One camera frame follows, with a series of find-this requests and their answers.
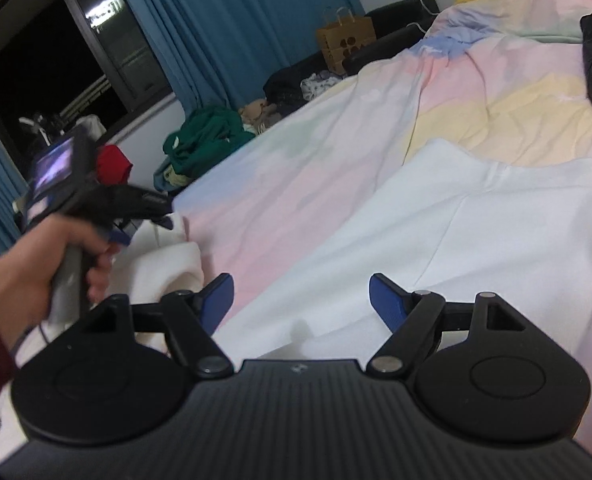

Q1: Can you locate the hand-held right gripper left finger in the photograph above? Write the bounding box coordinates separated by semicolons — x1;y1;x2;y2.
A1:
83;272;235;379

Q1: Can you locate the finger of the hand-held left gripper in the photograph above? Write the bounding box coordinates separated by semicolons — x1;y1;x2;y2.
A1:
103;212;175;247
124;185;175;213

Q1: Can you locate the dark window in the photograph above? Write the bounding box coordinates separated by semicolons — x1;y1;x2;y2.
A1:
0;0;175;162

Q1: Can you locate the beige cloth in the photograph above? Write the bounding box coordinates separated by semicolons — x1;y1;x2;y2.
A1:
239;98;285;137

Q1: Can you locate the white garment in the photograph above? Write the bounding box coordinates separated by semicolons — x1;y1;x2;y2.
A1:
16;137;592;363

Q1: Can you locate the red cloth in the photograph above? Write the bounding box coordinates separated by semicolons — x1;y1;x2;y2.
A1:
96;143;133;187

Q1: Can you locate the white charging cable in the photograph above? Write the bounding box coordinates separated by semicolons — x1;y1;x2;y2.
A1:
406;0;441;37

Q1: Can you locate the green clothing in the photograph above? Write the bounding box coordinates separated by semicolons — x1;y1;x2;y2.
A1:
162;105;257;179

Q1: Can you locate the white patterned cloth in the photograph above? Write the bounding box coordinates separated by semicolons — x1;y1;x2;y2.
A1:
300;72;347;102

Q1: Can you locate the person's left hand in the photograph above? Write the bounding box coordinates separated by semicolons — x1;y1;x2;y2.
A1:
0;216;119;347

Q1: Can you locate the black clothes pile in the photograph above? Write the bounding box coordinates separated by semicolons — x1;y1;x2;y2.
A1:
263;54;329;112

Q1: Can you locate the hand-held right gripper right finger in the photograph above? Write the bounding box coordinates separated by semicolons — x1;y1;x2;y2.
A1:
366;272;526;374

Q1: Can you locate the black sofa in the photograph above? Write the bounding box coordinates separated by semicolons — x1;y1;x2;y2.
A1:
342;0;443;77

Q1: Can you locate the brown paper bag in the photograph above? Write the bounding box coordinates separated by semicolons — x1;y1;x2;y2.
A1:
316;6;377;77

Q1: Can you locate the pastel rainbow blanket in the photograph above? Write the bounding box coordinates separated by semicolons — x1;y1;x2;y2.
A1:
172;0;592;463

